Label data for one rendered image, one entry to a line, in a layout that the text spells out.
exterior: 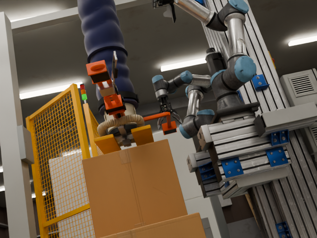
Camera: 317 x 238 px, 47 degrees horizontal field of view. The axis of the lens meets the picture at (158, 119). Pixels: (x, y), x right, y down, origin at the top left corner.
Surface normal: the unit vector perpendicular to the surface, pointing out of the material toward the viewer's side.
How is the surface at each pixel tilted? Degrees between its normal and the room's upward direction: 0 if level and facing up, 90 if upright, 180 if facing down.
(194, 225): 90
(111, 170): 90
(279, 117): 90
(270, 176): 90
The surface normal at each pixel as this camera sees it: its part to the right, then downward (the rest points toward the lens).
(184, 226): -0.04, -0.35
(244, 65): 0.46, -0.30
